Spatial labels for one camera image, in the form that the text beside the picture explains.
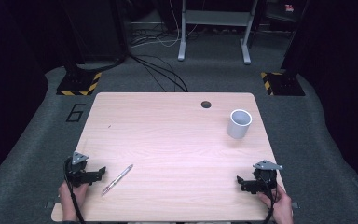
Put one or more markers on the grey metal table bracket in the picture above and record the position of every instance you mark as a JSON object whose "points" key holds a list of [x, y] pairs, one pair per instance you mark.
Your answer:
{"points": [[296, 205]]}

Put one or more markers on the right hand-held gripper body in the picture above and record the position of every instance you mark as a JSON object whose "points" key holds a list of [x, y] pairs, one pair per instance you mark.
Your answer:
{"points": [[264, 179]]}

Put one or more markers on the black cabinet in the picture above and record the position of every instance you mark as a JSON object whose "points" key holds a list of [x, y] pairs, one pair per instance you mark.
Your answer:
{"points": [[96, 28]]}

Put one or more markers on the silver pen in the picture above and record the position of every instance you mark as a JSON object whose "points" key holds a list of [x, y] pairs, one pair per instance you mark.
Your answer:
{"points": [[117, 179]]}

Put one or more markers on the grey metal stand frame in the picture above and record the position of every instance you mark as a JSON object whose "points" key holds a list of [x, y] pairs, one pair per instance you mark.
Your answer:
{"points": [[214, 18]]}

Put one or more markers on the person's left hand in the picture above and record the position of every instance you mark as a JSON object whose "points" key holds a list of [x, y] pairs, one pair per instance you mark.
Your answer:
{"points": [[70, 199]]}

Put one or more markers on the black stand base hazard tape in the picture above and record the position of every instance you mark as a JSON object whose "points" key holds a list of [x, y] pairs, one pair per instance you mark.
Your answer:
{"points": [[284, 84], [79, 83]]}

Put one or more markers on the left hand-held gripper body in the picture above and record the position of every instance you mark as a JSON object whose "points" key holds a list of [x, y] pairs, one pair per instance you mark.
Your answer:
{"points": [[78, 174]]}

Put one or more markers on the white cup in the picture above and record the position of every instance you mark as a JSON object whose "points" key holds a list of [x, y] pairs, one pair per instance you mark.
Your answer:
{"points": [[238, 126]]}

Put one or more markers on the person's right hand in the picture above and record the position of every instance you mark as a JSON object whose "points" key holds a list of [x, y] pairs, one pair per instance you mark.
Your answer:
{"points": [[279, 203]]}

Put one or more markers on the dark box with red label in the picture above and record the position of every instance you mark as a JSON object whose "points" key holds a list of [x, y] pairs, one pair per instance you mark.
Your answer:
{"points": [[287, 9]]}

